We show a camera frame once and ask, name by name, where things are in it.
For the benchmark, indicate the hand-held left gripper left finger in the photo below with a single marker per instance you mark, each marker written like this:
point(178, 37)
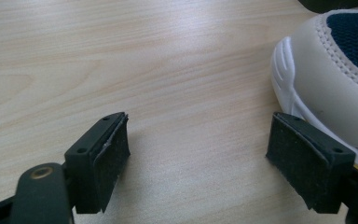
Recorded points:
point(96, 168)

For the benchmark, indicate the white and navy sneaker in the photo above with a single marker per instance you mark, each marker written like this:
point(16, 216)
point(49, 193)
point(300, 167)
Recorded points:
point(317, 77)

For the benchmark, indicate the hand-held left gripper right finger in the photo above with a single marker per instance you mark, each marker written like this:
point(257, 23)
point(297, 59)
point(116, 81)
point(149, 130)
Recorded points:
point(310, 168)

